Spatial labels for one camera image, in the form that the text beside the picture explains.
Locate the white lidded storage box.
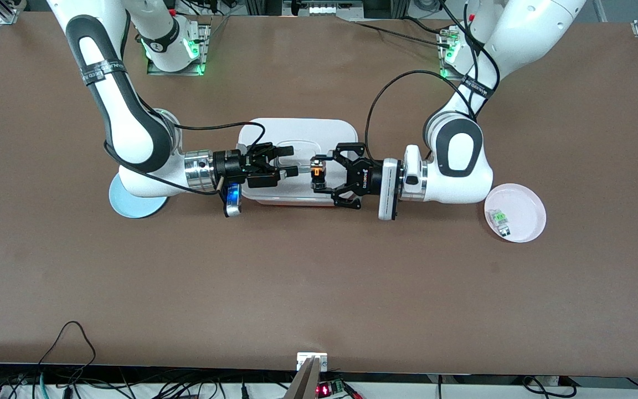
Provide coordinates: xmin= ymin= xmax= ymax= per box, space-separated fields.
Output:
xmin=234 ymin=118 xmax=359 ymax=207

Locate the light blue round plate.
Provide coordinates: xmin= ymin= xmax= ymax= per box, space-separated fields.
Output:
xmin=109 ymin=176 xmax=169 ymax=219

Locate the pale pink round plate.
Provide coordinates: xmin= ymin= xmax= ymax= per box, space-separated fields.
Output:
xmin=484 ymin=183 xmax=547 ymax=243

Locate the circuit board with red light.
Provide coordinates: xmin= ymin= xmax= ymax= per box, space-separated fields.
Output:
xmin=317 ymin=378 xmax=347 ymax=398

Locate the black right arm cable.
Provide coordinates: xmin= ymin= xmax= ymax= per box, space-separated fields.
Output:
xmin=103 ymin=103 xmax=267 ymax=196

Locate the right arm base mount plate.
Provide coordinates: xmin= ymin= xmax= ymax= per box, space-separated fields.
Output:
xmin=147 ymin=22 xmax=212 ymax=75

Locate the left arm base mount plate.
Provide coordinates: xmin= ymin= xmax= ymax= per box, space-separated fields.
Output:
xmin=437 ymin=28 xmax=472 ymax=82

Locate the black cable on table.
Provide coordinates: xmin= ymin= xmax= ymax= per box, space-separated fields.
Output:
xmin=352 ymin=21 xmax=452 ymax=48

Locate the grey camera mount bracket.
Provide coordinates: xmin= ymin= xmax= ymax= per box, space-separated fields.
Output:
xmin=285 ymin=352 xmax=328 ymax=399

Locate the thin black looped cable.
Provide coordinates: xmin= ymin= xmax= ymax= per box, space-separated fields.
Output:
xmin=39 ymin=321 xmax=97 ymax=383

